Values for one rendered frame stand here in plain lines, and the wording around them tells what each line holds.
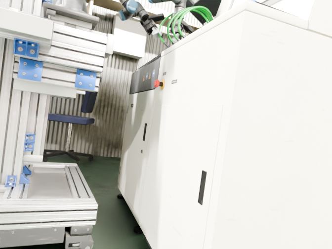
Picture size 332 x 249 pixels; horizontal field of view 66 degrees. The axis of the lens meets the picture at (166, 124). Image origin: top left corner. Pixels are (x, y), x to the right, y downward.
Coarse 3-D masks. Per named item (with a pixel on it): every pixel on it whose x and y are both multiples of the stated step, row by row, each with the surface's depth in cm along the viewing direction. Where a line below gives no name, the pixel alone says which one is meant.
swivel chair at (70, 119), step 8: (88, 96) 299; (88, 104) 305; (88, 112) 320; (48, 120) 281; (56, 120) 280; (64, 120) 281; (72, 120) 282; (80, 120) 282; (88, 120) 291; (48, 152) 307; (56, 152) 294; (64, 152) 299; (72, 152) 306
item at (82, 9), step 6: (60, 0) 112; (66, 0) 111; (72, 0) 112; (78, 0) 113; (84, 0) 117; (66, 6) 110; (72, 6) 111; (78, 6) 113; (84, 6) 116; (84, 12) 115
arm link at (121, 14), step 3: (123, 9) 185; (120, 12) 184; (123, 12) 184; (120, 15) 186; (123, 15) 185; (126, 15) 183; (132, 15) 188; (135, 15) 190; (120, 18) 189; (123, 18) 186; (126, 18) 187; (129, 18) 189
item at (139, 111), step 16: (144, 96) 155; (128, 112) 193; (144, 112) 150; (128, 128) 186; (144, 128) 144; (128, 144) 180; (144, 144) 142; (128, 160) 174; (144, 160) 138; (128, 176) 168; (128, 192) 163
